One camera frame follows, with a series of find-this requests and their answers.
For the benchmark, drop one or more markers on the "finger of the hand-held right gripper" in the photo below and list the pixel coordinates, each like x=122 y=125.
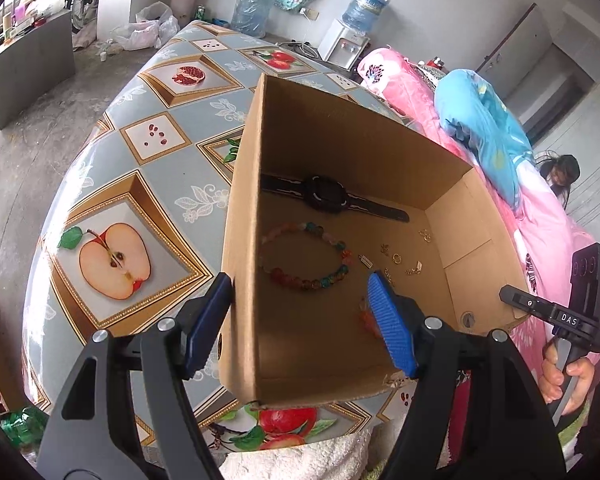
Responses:
x=527 y=302

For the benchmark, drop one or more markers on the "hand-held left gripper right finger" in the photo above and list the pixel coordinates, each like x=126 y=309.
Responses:
x=390 y=320

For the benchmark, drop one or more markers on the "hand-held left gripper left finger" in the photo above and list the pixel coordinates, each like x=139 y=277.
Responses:
x=207 y=320

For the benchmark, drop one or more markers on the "gold leaf charm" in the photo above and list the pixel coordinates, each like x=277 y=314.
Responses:
x=414 y=270

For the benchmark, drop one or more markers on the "rectangular pendant earring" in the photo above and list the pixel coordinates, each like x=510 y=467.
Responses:
x=365 y=260

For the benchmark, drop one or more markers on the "small gold charm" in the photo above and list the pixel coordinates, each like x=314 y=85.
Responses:
x=384 y=248

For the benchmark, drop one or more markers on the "black wrist watch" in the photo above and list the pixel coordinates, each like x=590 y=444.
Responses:
x=325 y=194

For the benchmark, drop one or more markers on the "brown cardboard box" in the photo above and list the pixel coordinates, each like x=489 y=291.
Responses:
x=350 y=160

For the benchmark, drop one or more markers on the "person's right forearm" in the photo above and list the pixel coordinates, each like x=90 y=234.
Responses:
x=587 y=422

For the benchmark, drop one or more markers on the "person's right hand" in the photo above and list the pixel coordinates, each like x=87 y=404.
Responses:
x=582 y=380

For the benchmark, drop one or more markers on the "pink floral blanket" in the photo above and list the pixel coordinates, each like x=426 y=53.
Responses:
x=545 y=240

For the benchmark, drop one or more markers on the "fruit print tablecloth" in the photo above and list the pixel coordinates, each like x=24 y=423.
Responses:
x=180 y=180

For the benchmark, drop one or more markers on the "person's fluffy white garment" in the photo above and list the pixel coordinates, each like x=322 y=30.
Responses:
x=300 y=460

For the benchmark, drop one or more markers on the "blue patterned blanket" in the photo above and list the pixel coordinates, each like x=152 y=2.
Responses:
x=485 y=125

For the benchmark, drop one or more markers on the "green plastic bottle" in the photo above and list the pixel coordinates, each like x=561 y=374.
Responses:
x=25 y=425

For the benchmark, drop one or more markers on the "red container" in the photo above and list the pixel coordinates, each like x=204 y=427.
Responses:
x=436 y=63

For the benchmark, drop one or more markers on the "grey door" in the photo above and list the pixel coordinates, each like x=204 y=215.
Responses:
x=517 y=45

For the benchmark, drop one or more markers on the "white water dispenser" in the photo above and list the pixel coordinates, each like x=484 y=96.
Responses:
x=342 y=47

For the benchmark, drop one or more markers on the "white plastic bag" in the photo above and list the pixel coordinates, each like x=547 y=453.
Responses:
x=145 y=30

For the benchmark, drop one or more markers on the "grey cabinet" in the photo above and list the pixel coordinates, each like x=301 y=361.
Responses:
x=25 y=75

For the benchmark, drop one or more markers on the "green can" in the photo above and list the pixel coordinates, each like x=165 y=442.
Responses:
x=200 y=13

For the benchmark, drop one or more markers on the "empty clear water jug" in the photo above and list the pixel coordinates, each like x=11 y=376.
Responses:
x=251 y=12

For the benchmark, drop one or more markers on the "blue water bottle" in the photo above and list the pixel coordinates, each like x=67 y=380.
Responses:
x=365 y=7

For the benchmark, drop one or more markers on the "wall socket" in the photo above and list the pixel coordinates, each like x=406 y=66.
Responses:
x=310 y=13

